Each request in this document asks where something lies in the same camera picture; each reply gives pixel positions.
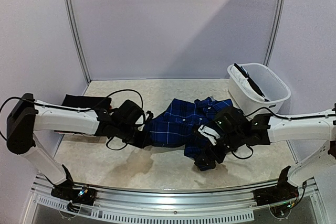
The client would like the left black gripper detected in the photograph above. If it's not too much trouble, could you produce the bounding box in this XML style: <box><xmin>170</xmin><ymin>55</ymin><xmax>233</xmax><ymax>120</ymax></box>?
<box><xmin>116</xmin><ymin>122</ymin><xmax>152</xmax><ymax>148</ymax></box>

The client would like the black t-shirt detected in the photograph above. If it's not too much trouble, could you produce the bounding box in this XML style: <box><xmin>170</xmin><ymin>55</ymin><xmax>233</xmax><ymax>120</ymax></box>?
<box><xmin>61</xmin><ymin>94</ymin><xmax>112</xmax><ymax>110</ymax></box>

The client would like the blue plaid shirt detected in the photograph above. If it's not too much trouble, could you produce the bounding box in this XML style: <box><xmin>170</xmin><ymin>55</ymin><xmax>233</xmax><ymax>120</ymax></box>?
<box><xmin>143</xmin><ymin>97</ymin><xmax>233</xmax><ymax>171</ymax></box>

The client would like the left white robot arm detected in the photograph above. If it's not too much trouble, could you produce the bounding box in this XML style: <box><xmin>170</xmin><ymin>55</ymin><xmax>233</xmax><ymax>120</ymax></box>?
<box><xmin>2</xmin><ymin>93</ymin><xmax>153</xmax><ymax>200</ymax></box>

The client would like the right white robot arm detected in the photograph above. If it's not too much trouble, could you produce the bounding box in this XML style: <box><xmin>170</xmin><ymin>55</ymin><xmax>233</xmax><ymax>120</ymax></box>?
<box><xmin>194</xmin><ymin>106</ymin><xmax>335</xmax><ymax>201</ymax></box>

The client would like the white laundry basket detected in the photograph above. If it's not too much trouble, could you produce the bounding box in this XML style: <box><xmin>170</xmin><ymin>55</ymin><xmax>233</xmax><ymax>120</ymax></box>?
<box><xmin>227</xmin><ymin>62</ymin><xmax>291</xmax><ymax>114</ymax></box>

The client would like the white towel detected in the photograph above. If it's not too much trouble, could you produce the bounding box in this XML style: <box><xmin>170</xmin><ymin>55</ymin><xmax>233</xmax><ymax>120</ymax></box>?
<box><xmin>229</xmin><ymin>63</ymin><xmax>266</xmax><ymax>101</ymax></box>

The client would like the black garment in basket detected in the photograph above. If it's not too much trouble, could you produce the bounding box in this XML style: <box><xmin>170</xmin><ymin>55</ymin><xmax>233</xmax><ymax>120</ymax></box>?
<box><xmin>233</xmin><ymin>62</ymin><xmax>270</xmax><ymax>102</ymax></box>

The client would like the perforated metal front panel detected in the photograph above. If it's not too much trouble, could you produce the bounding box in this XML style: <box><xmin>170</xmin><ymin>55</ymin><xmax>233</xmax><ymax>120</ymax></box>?
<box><xmin>23</xmin><ymin>195</ymin><xmax>255</xmax><ymax>223</ymax></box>

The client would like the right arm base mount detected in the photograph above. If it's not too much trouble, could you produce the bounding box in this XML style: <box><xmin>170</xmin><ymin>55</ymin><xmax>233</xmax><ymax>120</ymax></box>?
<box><xmin>253</xmin><ymin>166</ymin><xmax>307</xmax><ymax>209</ymax></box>

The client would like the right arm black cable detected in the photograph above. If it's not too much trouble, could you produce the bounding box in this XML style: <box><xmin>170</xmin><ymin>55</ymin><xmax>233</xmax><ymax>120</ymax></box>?
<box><xmin>230</xmin><ymin>103</ymin><xmax>336</xmax><ymax>159</ymax></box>

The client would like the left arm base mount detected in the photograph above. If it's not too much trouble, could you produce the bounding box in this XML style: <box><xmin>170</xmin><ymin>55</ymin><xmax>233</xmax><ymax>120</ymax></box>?
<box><xmin>51</xmin><ymin>165</ymin><xmax>97</xmax><ymax>206</ymax></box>

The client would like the aluminium front rail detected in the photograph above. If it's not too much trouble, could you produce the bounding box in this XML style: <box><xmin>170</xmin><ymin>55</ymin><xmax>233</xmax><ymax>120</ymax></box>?
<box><xmin>27</xmin><ymin>174</ymin><xmax>321</xmax><ymax>211</ymax></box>

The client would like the right wall metal profile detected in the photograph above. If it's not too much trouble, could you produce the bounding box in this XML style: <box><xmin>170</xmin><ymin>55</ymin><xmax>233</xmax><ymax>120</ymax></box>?
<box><xmin>263</xmin><ymin>0</ymin><xmax>285</xmax><ymax>66</ymax></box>

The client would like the wall metal profile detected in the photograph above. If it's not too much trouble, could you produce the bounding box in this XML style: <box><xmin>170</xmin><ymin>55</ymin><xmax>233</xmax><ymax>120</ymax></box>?
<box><xmin>263</xmin><ymin>0</ymin><xmax>285</xmax><ymax>66</ymax></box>
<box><xmin>64</xmin><ymin>0</ymin><xmax>92</xmax><ymax>84</ymax></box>

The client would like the left wall metal profile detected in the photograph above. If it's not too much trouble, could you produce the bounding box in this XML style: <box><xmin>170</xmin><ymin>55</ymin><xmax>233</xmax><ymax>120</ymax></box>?
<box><xmin>64</xmin><ymin>0</ymin><xmax>92</xmax><ymax>84</ymax></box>

